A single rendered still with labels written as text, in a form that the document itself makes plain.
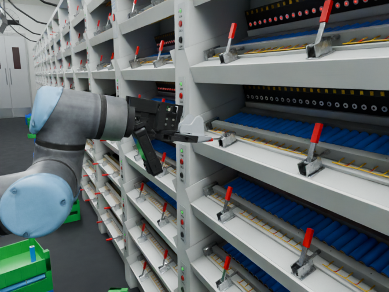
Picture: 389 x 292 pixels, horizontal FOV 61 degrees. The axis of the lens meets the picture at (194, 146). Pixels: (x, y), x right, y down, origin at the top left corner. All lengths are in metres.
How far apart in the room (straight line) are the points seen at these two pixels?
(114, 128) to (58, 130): 0.10
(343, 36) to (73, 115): 0.48
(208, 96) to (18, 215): 0.61
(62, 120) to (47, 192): 0.16
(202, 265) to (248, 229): 0.28
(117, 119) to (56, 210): 0.22
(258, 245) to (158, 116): 0.36
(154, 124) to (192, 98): 0.26
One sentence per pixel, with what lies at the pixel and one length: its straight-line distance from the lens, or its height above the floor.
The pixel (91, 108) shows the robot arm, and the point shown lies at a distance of 0.64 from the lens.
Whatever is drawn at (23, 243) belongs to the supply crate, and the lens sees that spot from 1.55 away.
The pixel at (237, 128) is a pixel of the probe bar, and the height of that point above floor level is 0.98.
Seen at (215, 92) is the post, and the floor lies 1.06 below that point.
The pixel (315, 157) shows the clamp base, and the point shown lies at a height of 0.97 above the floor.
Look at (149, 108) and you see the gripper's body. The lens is 0.69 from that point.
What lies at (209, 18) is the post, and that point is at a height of 1.26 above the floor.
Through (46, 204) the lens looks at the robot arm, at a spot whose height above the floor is 0.93.
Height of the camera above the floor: 1.11
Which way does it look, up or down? 12 degrees down
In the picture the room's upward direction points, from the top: straight up
